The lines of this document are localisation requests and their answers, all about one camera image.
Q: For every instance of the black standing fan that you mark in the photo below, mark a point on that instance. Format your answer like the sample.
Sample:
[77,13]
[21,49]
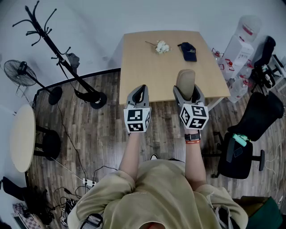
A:
[20,72]

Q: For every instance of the grey hanging cloth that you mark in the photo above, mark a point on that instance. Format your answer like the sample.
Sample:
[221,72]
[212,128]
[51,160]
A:
[73,61]

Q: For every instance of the navy cap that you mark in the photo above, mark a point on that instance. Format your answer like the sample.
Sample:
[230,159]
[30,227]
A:
[188,52]

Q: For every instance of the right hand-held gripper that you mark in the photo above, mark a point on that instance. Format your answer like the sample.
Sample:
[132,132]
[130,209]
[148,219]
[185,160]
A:
[194,115]

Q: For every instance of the black wristwatch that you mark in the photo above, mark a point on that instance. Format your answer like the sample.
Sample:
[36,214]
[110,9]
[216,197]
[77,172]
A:
[192,136]

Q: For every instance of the black chair with clutter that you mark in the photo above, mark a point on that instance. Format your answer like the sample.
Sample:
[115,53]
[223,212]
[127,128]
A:
[264,60]

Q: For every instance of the white bottle with red label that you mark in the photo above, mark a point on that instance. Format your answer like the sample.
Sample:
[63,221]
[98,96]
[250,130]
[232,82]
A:
[249,26]

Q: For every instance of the red wristband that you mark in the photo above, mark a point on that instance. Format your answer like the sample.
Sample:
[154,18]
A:
[192,141]

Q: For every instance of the person's beige shirt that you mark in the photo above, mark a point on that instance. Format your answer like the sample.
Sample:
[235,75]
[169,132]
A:
[161,196]

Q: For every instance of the checkered cloth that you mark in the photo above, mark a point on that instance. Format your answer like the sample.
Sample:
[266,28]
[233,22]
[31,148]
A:
[26,219]

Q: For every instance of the black coat rack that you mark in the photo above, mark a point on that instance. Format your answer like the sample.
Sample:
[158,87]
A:
[67,64]

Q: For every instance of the round light wooden table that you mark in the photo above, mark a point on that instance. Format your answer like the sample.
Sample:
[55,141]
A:
[22,138]

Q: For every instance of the white flower bouquet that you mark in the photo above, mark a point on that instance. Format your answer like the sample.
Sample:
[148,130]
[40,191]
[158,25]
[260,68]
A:
[162,47]

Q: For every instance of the white power strip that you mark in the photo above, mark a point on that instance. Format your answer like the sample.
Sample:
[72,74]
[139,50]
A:
[89,182]

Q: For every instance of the green bottle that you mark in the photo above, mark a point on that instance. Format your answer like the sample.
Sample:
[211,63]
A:
[241,139]

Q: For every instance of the person's right forearm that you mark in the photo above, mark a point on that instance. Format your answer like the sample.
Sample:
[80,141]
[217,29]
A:
[194,163]

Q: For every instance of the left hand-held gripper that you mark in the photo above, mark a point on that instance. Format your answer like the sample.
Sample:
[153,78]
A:
[136,118]

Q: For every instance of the green bag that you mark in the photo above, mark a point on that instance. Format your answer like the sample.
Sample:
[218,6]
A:
[267,214]

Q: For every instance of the black stool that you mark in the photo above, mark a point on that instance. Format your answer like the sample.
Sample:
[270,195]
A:
[51,144]

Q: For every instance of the white water dispenser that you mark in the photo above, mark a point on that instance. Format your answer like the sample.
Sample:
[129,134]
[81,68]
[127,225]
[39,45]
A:
[236,57]

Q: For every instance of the person's left forearm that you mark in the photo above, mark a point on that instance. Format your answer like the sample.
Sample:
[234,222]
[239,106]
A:
[130,154]

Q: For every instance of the black office chair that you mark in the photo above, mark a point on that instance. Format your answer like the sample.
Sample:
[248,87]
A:
[257,116]

